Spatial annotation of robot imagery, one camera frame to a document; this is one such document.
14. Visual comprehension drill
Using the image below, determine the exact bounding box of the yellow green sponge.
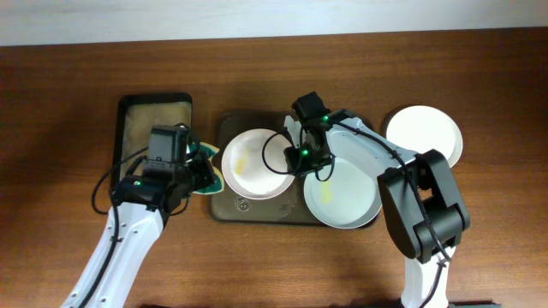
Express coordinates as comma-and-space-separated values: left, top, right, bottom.
187, 143, 224, 195

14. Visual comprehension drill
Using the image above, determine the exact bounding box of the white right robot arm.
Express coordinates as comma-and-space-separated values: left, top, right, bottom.
282, 110, 470, 307

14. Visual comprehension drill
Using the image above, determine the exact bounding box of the cream white plate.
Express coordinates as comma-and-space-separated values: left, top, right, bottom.
384, 105, 463, 167

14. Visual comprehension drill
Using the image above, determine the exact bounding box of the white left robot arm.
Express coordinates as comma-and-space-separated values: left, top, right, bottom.
63, 149, 223, 307

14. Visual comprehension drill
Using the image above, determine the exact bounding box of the large dark serving tray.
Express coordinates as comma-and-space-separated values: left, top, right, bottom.
207, 110, 379, 229

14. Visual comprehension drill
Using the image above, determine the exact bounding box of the small black water tray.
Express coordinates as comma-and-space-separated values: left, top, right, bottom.
110, 92, 194, 192

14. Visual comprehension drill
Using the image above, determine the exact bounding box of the light green plate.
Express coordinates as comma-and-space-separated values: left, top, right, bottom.
303, 157, 381, 229

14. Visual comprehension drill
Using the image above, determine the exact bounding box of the pink plate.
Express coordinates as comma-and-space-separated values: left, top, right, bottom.
221, 128, 295, 200

